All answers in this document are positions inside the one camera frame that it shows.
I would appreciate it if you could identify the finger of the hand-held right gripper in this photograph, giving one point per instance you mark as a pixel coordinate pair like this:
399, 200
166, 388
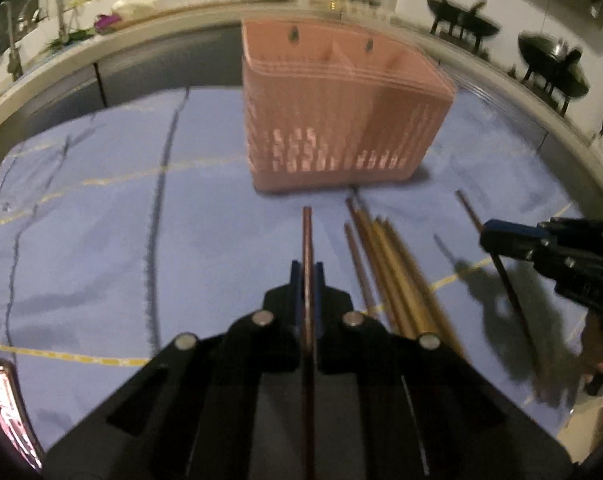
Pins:
511, 240
591, 237

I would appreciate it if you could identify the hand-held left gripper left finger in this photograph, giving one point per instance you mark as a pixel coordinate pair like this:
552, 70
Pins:
295, 285

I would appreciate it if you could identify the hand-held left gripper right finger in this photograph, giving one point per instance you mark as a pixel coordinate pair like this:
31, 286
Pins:
319, 285

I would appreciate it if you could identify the dark red chopstick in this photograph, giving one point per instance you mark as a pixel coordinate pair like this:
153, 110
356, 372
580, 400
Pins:
516, 310
307, 240

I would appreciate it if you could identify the pink plastic utensil basket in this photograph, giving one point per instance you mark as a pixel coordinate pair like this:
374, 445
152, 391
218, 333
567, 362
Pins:
331, 110

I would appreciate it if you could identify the person's right hand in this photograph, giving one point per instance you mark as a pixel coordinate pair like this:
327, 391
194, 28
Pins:
594, 345

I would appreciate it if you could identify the gas stove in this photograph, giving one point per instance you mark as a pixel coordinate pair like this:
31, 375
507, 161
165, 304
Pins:
506, 67

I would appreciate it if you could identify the black wok with lid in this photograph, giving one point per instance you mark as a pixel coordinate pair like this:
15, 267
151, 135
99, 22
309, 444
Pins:
551, 65

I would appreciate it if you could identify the blue checked tablecloth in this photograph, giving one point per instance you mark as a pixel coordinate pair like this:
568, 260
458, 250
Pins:
106, 260

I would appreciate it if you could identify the smartphone with lit screen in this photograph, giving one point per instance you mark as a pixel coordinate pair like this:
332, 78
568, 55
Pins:
6, 410

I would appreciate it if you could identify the white plastic bag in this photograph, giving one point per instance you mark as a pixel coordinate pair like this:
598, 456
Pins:
131, 9

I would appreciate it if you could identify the purple vegetable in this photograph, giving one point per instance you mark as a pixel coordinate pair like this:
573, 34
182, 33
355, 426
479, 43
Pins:
106, 22

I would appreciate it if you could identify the green vegetables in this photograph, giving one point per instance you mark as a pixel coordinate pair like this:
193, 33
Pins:
66, 40

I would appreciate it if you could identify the metal kitchen faucet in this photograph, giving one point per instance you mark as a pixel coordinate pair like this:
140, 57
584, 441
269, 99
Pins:
11, 45
59, 10

